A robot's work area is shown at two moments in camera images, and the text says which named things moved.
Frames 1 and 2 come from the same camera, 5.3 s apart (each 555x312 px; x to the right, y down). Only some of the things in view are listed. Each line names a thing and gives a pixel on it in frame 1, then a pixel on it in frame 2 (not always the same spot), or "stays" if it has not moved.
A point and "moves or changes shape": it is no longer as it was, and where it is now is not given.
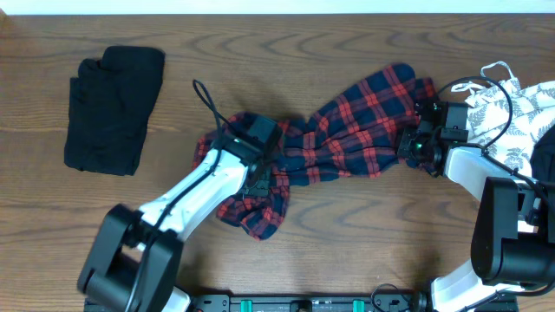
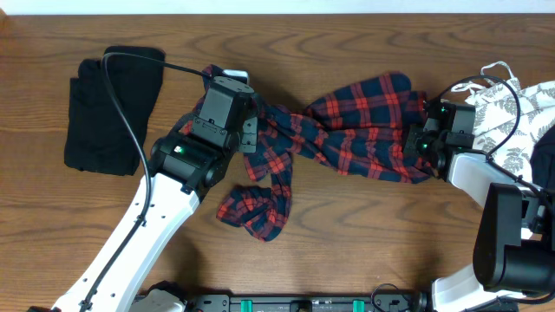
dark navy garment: [543, 158] stays
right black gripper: [407, 134] stays
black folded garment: [111, 102] stays
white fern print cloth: [506, 115] stays
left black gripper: [265, 187] → [250, 126]
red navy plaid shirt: [354, 133] moves or changes shape
